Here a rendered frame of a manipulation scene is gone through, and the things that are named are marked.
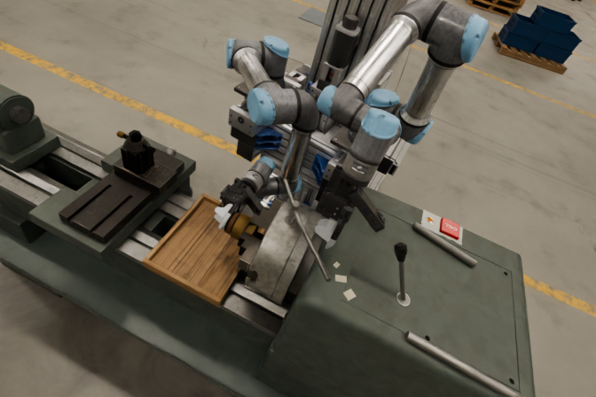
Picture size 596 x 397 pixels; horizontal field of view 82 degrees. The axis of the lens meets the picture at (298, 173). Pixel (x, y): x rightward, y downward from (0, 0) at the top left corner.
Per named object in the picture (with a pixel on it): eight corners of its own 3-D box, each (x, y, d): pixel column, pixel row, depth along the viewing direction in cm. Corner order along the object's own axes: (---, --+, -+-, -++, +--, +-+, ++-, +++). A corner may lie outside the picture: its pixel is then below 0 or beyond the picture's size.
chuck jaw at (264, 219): (282, 235, 114) (297, 202, 113) (279, 237, 109) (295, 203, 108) (253, 220, 115) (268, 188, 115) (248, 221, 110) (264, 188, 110)
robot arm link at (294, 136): (322, 82, 120) (293, 180, 153) (293, 81, 115) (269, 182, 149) (334, 102, 112) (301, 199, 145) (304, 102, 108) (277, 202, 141)
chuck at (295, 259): (309, 245, 132) (333, 195, 109) (274, 319, 111) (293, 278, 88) (301, 240, 133) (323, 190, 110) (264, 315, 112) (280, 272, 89)
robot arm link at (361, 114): (371, 102, 90) (360, 104, 81) (409, 123, 87) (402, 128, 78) (356, 128, 93) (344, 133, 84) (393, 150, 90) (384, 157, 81)
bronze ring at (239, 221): (262, 215, 113) (238, 203, 114) (249, 237, 106) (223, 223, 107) (259, 231, 119) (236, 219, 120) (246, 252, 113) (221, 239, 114)
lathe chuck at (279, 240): (301, 240, 133) (323, 190, 110) (264, 315, 112) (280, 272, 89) (281, 229, 134) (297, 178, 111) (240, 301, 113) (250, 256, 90)
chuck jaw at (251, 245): (275, 245, 108) (259, 271, 98) (271, 256, 110) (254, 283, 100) (244, 229, 109) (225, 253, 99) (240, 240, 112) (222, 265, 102)
